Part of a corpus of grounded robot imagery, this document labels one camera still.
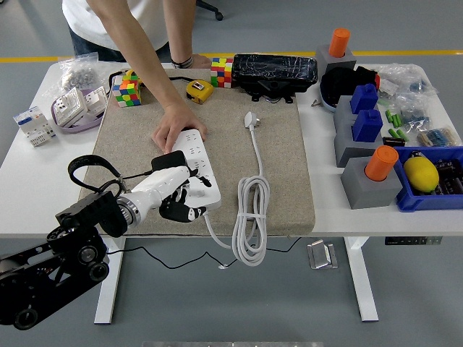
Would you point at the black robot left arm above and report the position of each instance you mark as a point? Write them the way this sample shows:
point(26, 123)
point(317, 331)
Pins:
point(36, 289)

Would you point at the dark capacitors heap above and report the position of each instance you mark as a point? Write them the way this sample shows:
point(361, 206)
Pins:
point(450, 177)

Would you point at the clear bag of resistors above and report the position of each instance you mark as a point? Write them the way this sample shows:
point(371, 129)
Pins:
point(436, 137)

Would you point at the person's left forearm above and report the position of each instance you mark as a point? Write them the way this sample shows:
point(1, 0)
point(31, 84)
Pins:
point(179, 32)

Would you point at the black cloth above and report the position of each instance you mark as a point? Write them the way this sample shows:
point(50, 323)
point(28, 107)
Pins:
point(336, 81)

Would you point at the white switch panel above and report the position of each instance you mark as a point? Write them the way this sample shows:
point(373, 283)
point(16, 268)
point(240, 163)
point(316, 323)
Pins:
point(96, 99)

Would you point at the colourful puzzle cube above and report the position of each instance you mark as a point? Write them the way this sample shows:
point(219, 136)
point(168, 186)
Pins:
point(126, 94)
point(221, 72)

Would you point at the small red object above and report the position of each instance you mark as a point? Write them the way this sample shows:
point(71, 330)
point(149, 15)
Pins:
point(377, 81)

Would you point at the clear bag blue components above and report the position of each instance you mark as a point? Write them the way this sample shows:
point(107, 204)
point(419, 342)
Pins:
point(414, 112)

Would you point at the black office chair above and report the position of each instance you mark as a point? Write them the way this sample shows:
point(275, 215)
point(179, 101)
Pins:
point(218, 15)

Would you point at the blue block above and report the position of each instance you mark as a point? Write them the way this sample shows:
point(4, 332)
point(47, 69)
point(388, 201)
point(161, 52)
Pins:
point(367, 126)
point(363, 99)

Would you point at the yellow lemon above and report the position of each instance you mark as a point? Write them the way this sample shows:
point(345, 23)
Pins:
point(421, 175)

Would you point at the person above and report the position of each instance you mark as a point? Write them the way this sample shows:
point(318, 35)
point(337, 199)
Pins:
point(152, 21)

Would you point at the purple basket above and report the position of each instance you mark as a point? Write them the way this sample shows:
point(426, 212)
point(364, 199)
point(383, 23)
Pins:
point(77, 129)

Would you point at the orange cylinder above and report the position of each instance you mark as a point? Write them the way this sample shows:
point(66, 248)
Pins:
point(339, 41)
point(380, 164)

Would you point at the grey-brown mat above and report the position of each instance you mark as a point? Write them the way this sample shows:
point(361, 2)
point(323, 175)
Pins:
point(275, 162)

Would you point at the grey block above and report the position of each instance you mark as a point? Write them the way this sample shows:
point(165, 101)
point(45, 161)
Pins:
point(341, 110)
point(343, 148)
point(322, 54)
point(361, 191)

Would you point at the small metal clip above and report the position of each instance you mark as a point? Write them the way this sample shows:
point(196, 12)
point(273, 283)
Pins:
point(315, 103)

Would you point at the black plug adapter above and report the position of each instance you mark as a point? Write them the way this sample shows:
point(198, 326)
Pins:
point(168, 160)

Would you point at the small penguin toy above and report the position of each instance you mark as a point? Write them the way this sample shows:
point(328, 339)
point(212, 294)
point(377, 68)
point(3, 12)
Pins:
point(416, 155)

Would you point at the white circuit breaker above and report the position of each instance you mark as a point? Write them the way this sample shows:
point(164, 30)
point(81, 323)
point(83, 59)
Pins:
point(32, 126)

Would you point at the person's right hand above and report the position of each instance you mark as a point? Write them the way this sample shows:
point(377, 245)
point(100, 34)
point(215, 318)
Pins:
point(179, 123)

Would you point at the person's right forearm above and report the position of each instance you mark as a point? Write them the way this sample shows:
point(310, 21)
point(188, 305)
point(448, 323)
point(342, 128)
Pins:
point(139, 47)

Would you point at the silver metal bracket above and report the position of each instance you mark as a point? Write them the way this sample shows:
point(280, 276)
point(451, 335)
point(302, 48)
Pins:
point(320, 254)

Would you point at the white table leg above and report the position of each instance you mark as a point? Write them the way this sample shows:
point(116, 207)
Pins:
point(363, 282)
point(110, 285)

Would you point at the black electronic module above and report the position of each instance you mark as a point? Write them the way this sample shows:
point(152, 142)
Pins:
point(392, 141)

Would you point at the clear bag of screws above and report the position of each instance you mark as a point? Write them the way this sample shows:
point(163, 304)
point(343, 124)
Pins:
point(77, 74)

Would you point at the green battery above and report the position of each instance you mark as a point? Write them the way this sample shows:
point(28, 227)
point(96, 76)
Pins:
point(402, 134)
point(388, 115)
point(393, 120)
point(393, 132)
point(398, 120)

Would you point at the person's left hand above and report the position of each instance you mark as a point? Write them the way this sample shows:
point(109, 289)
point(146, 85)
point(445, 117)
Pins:
point(200, 61)

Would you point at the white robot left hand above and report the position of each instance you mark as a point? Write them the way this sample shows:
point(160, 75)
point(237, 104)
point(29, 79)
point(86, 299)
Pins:
point(159, 186)

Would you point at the black wrapped device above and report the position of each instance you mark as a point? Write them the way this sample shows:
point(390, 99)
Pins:
point(271, 70)

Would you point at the table control panel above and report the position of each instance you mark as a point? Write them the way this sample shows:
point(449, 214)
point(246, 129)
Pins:
point(412, 241)

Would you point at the light blue bowl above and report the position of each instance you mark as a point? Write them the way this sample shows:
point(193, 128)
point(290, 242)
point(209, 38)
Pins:
point(327, 105)

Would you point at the white power strip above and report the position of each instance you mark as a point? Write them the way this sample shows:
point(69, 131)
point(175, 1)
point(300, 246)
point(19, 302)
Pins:
point(213, 197)

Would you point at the clear bag of connectors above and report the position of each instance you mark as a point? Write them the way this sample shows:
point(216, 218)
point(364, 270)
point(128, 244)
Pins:
point(405, 77)

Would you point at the blue plastic bin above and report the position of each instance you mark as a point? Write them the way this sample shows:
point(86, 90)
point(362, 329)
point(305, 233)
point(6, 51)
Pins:
point(416, 202)

